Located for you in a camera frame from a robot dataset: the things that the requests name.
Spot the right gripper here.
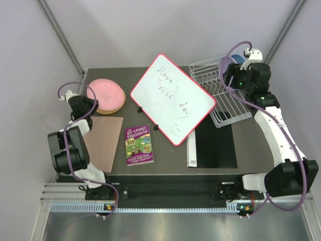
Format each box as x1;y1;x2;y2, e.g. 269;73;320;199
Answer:
221;63;253;94

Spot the yellow plate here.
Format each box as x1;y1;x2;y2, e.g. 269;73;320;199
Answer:
96;91;126;114

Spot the pink plate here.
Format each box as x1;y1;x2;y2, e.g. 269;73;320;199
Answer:
89;78;126;114

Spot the white wire dish rack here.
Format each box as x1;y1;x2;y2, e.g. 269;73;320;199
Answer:
189;56;252;128

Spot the purple plate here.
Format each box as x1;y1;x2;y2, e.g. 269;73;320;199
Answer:
219;57;234;77

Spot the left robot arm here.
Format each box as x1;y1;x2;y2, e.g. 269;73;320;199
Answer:
47;90;114;199

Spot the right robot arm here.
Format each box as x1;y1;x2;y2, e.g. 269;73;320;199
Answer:
219;63;319;199

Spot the blue plate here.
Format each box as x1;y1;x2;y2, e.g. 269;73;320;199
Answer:
230;54;246;64

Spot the brown cardboard sheet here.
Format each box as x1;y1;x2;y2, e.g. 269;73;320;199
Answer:
84;116;123;173

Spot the purple treehouse book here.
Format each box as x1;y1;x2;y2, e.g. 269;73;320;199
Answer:
124;125;154;166

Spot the black flat box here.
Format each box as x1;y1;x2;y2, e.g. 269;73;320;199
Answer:
187;115;238;169

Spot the red-framed whiteboard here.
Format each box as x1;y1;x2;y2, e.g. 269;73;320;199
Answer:
130;54;217;146

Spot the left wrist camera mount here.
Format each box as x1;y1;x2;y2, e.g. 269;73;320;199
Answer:
59;90;78;102

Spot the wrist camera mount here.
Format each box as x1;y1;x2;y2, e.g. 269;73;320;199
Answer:
59;90;78;102
240;48;263;70

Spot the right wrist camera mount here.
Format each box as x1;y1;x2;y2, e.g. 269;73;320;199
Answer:
240;48;263;70

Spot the aluminium front rail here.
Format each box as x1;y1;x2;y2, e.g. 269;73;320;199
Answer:
40;182;314;214

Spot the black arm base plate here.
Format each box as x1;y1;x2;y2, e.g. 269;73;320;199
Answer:
107;175;263;202

